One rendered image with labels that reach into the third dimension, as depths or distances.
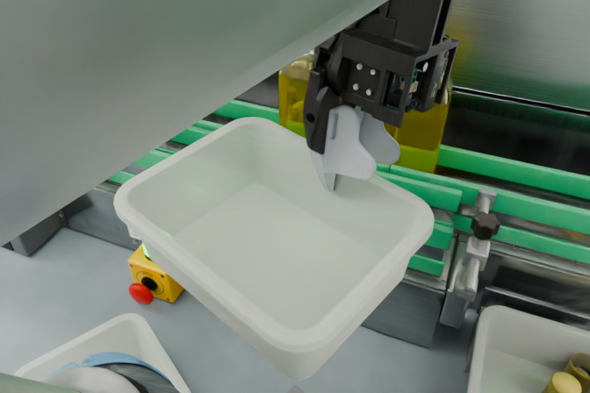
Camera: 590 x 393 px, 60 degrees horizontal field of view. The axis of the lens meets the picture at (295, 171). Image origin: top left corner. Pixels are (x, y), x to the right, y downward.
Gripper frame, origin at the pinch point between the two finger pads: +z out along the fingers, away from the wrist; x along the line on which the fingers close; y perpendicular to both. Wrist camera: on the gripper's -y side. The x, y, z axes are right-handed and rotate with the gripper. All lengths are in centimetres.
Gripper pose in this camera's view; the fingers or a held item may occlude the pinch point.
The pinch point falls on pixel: (328, 173)
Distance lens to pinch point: 46.6
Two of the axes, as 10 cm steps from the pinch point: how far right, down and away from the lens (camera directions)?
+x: 6.3, -3.4, 6.9
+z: -1.1, 8.5, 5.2
